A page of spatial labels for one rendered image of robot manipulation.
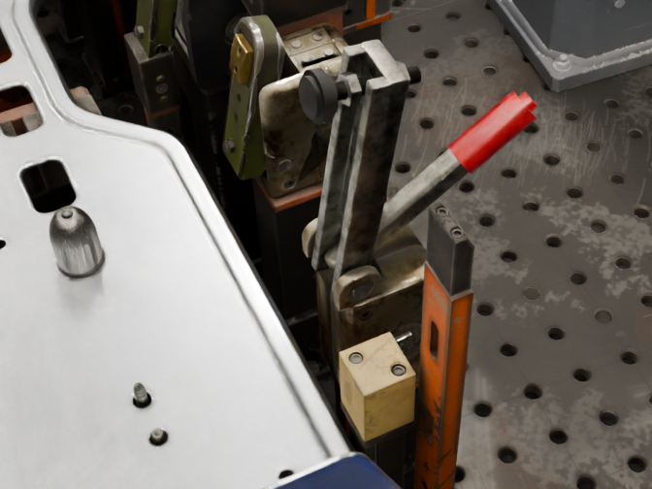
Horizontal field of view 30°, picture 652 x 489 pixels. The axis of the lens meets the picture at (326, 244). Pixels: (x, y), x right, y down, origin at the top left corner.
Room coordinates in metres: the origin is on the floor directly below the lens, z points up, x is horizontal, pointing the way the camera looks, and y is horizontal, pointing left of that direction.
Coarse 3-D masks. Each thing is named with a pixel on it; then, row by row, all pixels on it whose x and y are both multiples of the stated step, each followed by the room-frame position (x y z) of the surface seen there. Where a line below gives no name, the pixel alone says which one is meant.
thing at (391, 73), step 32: (352, 64) 0.48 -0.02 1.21; (384, 64) 0.47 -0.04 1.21; (320, 96) 0.45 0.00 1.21; (352, 96) 0.46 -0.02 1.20; (384, 96) 0.46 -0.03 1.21; (352, 128) 0.48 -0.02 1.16; (384, 128) 0.46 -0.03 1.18; (352, 160) 0.47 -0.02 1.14; (384, 160) 0.46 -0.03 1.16; (352, 192) 0.45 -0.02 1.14; (384, 192) 0.46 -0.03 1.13; (320, 224) 0.47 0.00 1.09; (352, 224) 0.45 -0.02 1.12; (320, 256) 0.47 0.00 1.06; (352, 256) 0.45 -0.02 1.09
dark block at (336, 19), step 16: (256, 0) 0.69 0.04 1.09; (272, 0) 0.68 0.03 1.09; (288, 0) 0.69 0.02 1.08; (304, 0) 0.69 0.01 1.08; (320, 0) 0.70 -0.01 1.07; (336, 0) 0.70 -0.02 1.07; (272, 16) 0.68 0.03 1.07; (288, 16) 0.69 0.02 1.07; (304, 16) 0.69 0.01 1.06; (320, 16) 0.70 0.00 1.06; (336, 16) 0.71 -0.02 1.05; (288, 32) 0.69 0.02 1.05
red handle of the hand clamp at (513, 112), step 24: (528, 96) 0.51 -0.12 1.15; (480, 120) 0.51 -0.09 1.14; (504, 120) 0.50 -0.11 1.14; (528, 120) 0.50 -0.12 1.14; (456, 144) 0.50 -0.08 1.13; (480, 144) 0.49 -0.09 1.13; (504, 144) 0.49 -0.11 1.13; (432, 168) 0.49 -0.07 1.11; (456, 168) 0.49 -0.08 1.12; (408, 192) 0.48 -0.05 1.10; (432, 192) 0.48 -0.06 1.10; (384, 216) 0.47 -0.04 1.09; (408, 216) 0.47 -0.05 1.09; (384, 240) 0.47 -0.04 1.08
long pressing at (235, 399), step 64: (0, 0) 0.81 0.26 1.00; (0, 64) 0.73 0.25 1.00; (0, 128) 0.66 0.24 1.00; (64, 128) 0.65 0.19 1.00; (128, 128) 0.65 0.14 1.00; (0, 192) 0.59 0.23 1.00; (128, 192) 0.59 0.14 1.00; (192, 192) 0.58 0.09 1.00; (0, 256) 0.53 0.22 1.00; (128, 256) 0.53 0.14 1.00; (192, 256) 0.52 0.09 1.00; (0, 320) 0.48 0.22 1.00; (64, 320) 0.48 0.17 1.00; (128, 320) 0.47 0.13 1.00; (192, 320) 0.47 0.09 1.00; (256, 320) 0.47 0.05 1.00; (0, 384) 0.43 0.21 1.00; (64, 384) 0.43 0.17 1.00; (128, 384) 0.42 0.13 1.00; (192, 384) 0.42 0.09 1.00; (256, 384) 0.42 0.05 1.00; (0, 448) 0.38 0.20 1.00; (64, 448) 0.38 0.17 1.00; (128, 448) 0.38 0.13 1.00; (192, 448) 0.37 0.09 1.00; (256, 448) 0.37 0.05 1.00; (320, 448) 0.37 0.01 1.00
